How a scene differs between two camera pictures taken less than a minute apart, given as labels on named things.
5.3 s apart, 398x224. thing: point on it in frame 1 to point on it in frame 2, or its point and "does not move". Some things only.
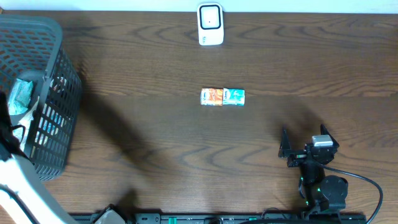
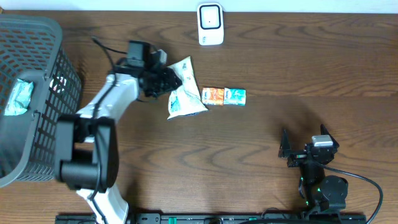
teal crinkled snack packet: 20,97 does not move
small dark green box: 58,83 does not move
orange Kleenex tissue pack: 211,96 does not move
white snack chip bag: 24,122 to 186,99
